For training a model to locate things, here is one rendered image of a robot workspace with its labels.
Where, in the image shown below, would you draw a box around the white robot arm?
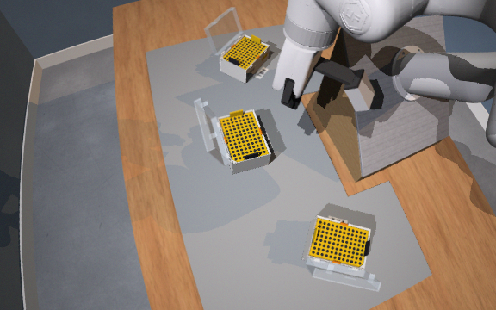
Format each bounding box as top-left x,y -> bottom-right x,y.
284,0 -> 496,148

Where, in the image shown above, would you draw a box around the grey bench mat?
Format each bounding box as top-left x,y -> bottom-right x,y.
146,24 -> 432,310

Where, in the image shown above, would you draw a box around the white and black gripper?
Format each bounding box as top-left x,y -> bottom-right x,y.
272,27 -> 334,109

